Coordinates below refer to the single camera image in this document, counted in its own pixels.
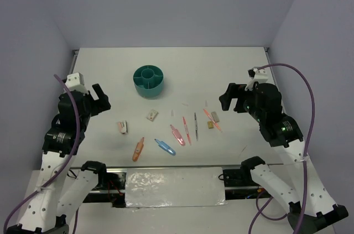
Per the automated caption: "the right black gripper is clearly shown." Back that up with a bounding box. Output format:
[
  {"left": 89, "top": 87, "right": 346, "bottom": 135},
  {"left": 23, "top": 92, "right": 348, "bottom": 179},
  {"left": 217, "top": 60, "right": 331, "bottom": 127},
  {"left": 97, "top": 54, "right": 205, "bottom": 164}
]
[{"left": 218, "top": 82, "right": 264, "bottom": 122}]

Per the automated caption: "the orange slim pen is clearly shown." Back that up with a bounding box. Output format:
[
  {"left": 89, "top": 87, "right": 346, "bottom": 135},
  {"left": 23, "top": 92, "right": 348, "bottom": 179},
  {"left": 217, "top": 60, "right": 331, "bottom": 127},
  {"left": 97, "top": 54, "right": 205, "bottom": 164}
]
[{"left": 203, "top": 108, "right": 222, "bottom": 132}]

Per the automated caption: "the red slim pen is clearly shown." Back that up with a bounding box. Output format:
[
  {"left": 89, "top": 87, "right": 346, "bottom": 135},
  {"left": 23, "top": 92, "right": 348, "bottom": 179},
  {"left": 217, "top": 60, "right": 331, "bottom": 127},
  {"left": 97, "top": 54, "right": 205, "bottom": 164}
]
[{"left": 183, "top": 116, "right": 191, "bottom": 145}]

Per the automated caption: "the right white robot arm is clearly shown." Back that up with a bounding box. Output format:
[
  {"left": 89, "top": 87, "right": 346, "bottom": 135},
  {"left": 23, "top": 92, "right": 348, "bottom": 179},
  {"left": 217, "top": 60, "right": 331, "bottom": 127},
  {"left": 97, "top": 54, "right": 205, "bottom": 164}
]
[{"left": 219, "top": 83, "right": 348, "bottom": 233}]

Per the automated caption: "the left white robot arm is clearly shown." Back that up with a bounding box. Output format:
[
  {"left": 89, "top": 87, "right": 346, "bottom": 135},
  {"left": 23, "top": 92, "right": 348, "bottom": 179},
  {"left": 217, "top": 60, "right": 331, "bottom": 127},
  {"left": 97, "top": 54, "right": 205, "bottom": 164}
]
[{"left": 3, "top": 84, "right": 111, "bottom": 233}]

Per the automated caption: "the grey eraser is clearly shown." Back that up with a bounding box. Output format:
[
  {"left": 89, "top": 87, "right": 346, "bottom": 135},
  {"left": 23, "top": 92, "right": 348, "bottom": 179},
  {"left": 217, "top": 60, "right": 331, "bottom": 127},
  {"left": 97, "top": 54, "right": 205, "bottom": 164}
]
[{"left": 211, "top": 111, "right": 220, "bottom": 123}]

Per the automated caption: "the small brown eraser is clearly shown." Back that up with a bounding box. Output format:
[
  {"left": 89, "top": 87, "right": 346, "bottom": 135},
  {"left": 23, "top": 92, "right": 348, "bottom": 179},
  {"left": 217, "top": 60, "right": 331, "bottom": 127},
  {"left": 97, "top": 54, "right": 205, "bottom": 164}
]
[{"left": 207, "top": 121, "right": 214, "bottom": 129}]

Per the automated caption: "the teal round desk organizer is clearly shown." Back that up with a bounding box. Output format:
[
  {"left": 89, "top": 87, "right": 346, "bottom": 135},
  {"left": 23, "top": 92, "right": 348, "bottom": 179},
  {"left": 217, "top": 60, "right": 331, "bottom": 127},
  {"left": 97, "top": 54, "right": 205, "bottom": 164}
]
[{"left": 133, "top": 65, "right": 164, "bottom": 98}]

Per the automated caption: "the pink highlighter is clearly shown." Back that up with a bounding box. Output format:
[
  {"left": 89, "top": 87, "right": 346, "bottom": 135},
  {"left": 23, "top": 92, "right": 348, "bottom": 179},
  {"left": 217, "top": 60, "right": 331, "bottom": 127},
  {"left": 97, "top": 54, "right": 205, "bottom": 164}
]
[{"left": 170, "top": 124, "right": 185, "bottom": 146}]

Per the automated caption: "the orange highlighter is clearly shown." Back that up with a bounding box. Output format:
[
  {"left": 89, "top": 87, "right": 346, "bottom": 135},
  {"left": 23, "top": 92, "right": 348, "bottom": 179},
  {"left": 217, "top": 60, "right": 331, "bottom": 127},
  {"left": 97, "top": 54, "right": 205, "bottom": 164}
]
[{"left": 132, "top": 137, "right": 144, "bottom": 162}]

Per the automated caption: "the blue highlighter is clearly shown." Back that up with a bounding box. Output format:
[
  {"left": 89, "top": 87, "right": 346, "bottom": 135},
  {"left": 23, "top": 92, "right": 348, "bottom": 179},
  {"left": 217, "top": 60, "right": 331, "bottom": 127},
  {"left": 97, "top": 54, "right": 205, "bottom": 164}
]
[{"left": 155, "top": 139, "right": 176, "bottom": 156}]

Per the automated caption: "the silver foil sheet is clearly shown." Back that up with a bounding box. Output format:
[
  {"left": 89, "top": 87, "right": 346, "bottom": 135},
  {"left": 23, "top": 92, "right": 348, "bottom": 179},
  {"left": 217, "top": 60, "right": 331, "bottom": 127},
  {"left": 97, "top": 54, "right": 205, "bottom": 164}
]
[{"left": 125, "top": 167, "right": 227, "bottom": 208}]

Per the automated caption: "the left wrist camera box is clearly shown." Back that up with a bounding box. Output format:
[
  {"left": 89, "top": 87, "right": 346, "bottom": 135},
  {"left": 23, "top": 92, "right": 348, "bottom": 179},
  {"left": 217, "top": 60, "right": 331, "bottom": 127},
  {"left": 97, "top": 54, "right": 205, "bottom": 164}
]
[{"left": 65, "top": 72, "right": 88, "bottom": 94}]

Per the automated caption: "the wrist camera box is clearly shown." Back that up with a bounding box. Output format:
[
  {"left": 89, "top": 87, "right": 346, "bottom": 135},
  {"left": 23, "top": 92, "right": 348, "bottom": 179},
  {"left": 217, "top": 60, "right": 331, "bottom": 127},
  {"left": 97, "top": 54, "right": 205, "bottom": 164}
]
[
  {"left": 65, "top": 72, "right": 88, "bottom": 94},
  {"left": 245, "top": 67, "right": 268, "bottom": 91}
]

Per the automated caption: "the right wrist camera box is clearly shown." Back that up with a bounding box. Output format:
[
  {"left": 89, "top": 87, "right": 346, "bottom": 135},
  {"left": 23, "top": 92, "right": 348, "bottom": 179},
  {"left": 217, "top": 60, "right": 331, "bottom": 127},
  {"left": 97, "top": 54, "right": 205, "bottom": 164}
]
[{"left": 245, "top": 67, "right": 268, "bottom": 91}]

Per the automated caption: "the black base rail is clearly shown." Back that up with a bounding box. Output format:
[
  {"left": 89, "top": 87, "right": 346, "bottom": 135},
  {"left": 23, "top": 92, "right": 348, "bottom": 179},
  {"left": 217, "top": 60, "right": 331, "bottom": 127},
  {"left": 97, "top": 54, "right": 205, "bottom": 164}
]
[{"left": 84, "top": 166, "right": 263, "bottom": 209}]

